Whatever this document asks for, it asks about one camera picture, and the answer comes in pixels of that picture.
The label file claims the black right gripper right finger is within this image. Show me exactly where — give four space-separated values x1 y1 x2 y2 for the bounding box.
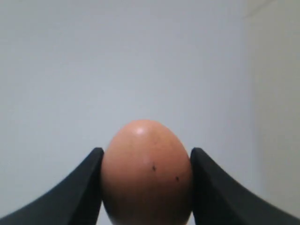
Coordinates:
190 148 300 225

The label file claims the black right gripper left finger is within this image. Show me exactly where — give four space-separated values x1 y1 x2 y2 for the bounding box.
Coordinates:
0 148 104 225

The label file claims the brown egg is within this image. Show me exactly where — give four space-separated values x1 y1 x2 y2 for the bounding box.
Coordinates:
100 120 193 225

